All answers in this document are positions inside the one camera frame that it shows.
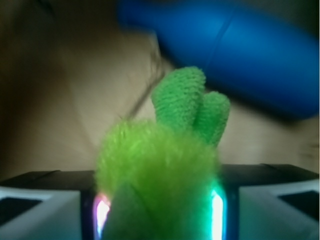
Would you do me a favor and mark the green plush frog toy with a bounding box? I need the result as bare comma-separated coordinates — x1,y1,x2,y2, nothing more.
95,67,230,240

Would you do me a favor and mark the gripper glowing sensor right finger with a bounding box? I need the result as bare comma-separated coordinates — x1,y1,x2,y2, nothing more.
211,163,320,240

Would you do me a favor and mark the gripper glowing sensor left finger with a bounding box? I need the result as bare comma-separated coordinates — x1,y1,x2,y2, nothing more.
0,170,111,240

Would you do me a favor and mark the brown paper bag bin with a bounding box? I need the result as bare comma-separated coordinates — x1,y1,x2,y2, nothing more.
0,0,320,180

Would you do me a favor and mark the blue plastic bottle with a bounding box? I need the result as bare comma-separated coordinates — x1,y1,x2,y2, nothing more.
117,0,320,120

